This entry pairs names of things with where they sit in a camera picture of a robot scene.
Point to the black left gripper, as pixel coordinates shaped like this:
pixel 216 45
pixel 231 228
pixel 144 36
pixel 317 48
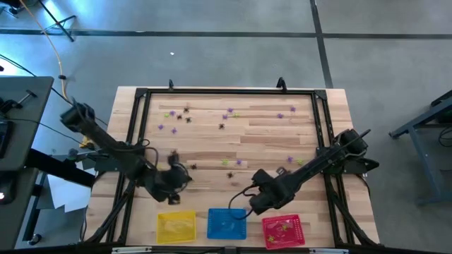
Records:
pixel 167 181

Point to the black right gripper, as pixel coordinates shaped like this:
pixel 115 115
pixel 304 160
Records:
pixel 273 195

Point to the blue plastic basket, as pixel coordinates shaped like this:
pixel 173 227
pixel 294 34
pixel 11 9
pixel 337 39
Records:
pixel 233 233

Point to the red plastic basket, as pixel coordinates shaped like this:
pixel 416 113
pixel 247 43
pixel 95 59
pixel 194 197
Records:
pixel 296 241

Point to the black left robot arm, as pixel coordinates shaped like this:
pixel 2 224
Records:
pixel 106 139

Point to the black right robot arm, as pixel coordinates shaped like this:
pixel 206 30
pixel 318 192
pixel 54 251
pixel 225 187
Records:
pixel 318 162

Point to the yellow plastic basket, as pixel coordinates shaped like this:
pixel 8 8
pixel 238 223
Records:
pixel 187 238

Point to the light grey padded armrest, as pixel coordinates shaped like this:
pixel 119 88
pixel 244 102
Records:
pixel 131 249
pixel 328 250

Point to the black bar clamp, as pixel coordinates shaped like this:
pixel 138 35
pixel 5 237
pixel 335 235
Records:
pixel 72 153

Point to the white paper sheet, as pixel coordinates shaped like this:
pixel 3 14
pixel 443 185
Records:
pixel 67 197

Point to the black desk support beam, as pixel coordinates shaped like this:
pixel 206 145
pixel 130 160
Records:
pixel 63 169

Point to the black caster wheel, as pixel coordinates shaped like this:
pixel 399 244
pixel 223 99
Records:
pixel 34 240

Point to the dark grey desk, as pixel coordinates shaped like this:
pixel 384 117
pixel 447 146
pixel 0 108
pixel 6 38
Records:
pixel 31 106

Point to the black computer mouse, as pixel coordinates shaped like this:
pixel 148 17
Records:
pixel 5 192

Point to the blue grey metal table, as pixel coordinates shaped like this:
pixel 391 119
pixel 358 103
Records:
pixel 423 141

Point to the black keyboard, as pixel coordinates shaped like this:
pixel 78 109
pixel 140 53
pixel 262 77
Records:
pixel 4 139

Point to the black tripod stand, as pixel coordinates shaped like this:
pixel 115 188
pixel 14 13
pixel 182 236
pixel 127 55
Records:
pixel 58 23

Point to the grey table-level camera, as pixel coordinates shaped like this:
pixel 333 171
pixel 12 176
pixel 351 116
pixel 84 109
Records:
pixel 230 250

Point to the black frame bracket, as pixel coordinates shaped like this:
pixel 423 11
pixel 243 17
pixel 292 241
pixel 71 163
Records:
pixel 281 83
pixel 171 84

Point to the black aluminium table frame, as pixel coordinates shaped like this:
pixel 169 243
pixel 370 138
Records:
pixel 265 91

